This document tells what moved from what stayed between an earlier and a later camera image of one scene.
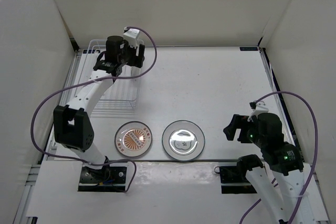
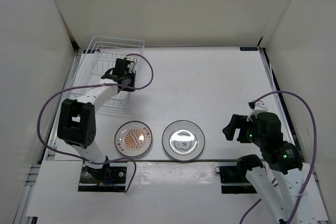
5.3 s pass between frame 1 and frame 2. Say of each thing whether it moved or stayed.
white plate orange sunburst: stayed
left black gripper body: moved
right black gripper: stayed
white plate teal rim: stayed
